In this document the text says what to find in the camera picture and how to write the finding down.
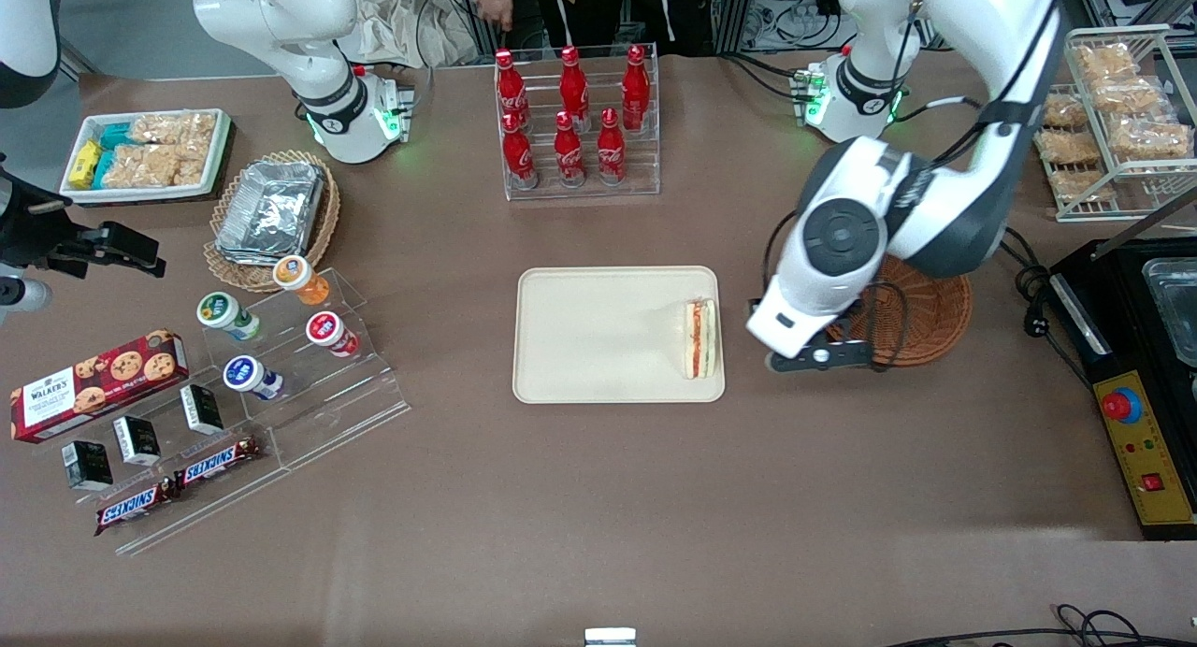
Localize Snickers chocolate bar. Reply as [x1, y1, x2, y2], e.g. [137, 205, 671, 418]
[94, 479, 180, 537]
[173, 435, 265, 491]

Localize red Coca-Cola bottle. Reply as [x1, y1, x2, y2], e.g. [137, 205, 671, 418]
[596, 108, 628, 186]
[494, 49, 530, 129]
[501, 112, 540, 191]
[621, 45, 652, 132]
[553, 111, 588, 189]
[558, 46, 591, 134]

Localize person in dark clothes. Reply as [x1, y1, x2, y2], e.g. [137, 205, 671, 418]
[472, 0, 714, 59]

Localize black appliance yellow panel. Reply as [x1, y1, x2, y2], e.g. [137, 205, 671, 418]
[1047, 223, 1197, 541]

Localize white crumpled cloth bag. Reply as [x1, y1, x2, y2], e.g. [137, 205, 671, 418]
[337, 0, 480, 69]

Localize aluminium frame post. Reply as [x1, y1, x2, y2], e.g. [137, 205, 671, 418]
[714, 0, 755, 55]

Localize black loose cable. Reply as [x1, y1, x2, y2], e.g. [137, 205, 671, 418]
[887, 604, 1197, 647]

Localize clear bag of crackers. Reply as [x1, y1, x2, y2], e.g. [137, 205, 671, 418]
[129, 112, 218, 152]
[1042, 93, 1091, 130]
[1033, 128, 1103, 167]
[1071, 44, 1143, 83]
[1108, 114, 1194, 163]
[1089, 75, 1171, 116]
[105, 144, 209, 190]
[1047, 168, 1119, 205]

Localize red Walkers cookie box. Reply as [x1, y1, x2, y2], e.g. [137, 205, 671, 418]
[9, 329, 190, 444]

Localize orange lid gum jar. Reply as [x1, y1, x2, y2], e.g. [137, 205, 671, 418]
[272, 255, 331, 307]

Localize grey round wrist fitting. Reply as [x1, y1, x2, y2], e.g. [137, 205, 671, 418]
[0, 273, 53, 317]

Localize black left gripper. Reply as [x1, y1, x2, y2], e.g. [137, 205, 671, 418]
[765, 340, 876, 375]

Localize small black white box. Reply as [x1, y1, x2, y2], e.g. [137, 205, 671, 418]
[180, 383, 225, 436]
[112, 415, 162, 467]
[62, 439, 114, 492]

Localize clear acrylic bottle rack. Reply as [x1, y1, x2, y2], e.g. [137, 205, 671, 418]
[493, 42, 662, 202]

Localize green lid gum jar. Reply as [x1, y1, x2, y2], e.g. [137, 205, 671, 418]
[196, 292, 263, 342]

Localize brown round wicker basket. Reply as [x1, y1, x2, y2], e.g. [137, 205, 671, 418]
[823, 254, 974, 368]

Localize cream rectangular tray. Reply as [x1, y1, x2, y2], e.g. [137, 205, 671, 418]
[512, 266, 727, 405]

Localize light wicker oval basket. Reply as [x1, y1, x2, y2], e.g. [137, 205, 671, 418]
[203, 150, 341, 294]

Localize red lid gum jar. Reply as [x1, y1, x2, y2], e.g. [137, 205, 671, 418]
[306, 311, 360, 358]

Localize white wire shelf rack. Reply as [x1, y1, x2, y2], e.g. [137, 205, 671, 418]
[1032, 25, 1197, 223]

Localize white rectangular snack tray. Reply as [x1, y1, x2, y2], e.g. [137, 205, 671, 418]
[59, 108, 235, 206]

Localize black power cable with plug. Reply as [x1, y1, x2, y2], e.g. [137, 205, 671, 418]
[996, 226, 1093, 388]

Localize yellow snack box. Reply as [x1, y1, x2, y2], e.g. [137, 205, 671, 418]
[69, 140, 103, 191]

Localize red emergency stop button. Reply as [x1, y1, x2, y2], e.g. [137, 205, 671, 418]
[1101, 385, 1145, 426]

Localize purple lid gum jar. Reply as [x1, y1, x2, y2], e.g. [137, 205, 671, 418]
[223, 355, 284, 401]

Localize triangle sandwich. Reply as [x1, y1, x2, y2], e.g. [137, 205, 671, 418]
[683, 297, 719, 381]

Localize silver foil packets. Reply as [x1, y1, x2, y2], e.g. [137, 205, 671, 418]
[215, 161, 325, 266]

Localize clear rectangular pan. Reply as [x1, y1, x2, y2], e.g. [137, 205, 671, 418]
[1141, 257, 1197, 368]

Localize clear acrylic stepped stand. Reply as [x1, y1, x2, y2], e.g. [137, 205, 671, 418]
[28, 266, 412, 556]

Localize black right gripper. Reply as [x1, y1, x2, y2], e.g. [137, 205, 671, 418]
[0, 156, 168, 280]

